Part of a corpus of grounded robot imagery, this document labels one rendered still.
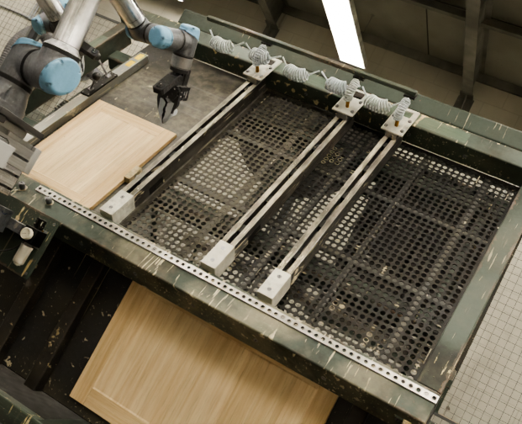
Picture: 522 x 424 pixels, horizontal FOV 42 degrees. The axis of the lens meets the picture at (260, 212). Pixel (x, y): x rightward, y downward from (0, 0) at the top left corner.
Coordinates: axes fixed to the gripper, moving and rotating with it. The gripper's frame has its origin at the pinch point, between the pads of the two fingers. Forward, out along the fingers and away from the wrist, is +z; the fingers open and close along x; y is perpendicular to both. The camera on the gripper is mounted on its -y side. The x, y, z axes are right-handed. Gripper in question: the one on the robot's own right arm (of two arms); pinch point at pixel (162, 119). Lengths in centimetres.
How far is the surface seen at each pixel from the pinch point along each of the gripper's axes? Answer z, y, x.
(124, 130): 19.6, 28.9, 34.9
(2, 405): 104, -51, 1
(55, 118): 24, 17, 63
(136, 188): 29.3, 0.3, 3.5
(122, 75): 4, 54, 61
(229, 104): -3, 56, 4
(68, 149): 31, 9, 46
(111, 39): -7, 72, 85
